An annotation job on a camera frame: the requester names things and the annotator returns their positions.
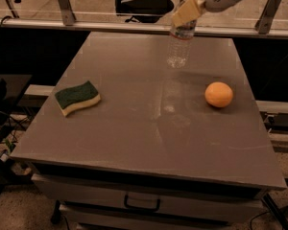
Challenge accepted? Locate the metal railing frame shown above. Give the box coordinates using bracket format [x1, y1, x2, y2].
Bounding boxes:
[0, 0, 288, 39]

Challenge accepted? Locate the black drawer handle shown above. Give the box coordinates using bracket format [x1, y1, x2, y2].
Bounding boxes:
[123, 195, 161, 212]

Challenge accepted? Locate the orange fruit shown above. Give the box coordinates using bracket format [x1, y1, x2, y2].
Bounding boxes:
[204, 81, 233, 108]

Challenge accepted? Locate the black office chair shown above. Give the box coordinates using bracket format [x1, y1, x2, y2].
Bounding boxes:
[115, 0, 174, 23]

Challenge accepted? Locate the black side table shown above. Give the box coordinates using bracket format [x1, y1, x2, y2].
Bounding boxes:
[0, 74, 32, 126]

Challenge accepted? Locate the grey drawer cabinet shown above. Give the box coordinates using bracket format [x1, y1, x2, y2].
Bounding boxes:
[31, 163, 273, 230]

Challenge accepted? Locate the clear plastic water bottle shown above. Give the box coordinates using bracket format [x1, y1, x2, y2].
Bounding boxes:
[167, 0, 197, 68]

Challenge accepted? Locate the green and yellow sponge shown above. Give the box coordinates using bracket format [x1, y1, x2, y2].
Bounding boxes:
[55, 80, 101, 117]

